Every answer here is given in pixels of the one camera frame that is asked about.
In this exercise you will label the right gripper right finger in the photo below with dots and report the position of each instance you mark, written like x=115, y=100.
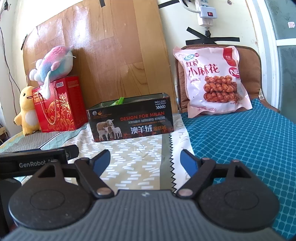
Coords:
x=199, y=170

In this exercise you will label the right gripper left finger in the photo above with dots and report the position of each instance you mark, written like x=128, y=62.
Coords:
x=89, y=172

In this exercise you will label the patterned bed sheet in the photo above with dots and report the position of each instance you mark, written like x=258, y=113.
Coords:
x=145, y=163

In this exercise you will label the red gift box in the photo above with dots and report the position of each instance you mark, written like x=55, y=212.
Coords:
x=65, y=109

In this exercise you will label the teal patterned cloth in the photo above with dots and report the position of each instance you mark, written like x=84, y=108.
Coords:
x=263, y=140

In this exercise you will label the black sheep print box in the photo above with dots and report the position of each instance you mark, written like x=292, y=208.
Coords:
x=139, y=116

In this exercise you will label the yellow duck plush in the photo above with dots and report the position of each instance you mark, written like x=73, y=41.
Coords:
x=27, y=118

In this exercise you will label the pink fried twist snack bag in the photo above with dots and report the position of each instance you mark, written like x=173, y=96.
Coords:
x=212, y=80

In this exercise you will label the pastel plush toy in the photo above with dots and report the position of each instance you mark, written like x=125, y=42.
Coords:
x=57, y=63

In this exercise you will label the brown cushion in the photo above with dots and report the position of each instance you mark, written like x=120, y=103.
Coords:
x=249, y=68

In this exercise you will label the wooden board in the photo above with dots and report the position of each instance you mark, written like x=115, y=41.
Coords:
x=119, y=49

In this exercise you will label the white power strip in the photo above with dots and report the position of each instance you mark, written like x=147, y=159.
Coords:
x=205, y=13

